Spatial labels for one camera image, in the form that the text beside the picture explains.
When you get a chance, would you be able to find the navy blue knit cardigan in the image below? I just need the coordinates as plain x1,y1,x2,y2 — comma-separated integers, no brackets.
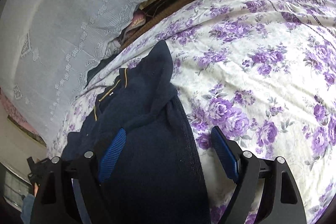
62,41,210,223

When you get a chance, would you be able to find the purple floral white bedspread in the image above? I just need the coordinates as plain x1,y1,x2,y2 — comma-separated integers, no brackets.
49,0,335,223

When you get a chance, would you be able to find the black garment under lace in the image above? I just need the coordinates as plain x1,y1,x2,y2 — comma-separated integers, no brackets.
86,54,117,86

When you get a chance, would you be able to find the white lace cover cloth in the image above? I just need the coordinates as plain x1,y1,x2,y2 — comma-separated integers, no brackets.
1,0,147,145

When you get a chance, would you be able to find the pink patterned cloth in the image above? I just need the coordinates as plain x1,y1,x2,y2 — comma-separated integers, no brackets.
105,9,148,57

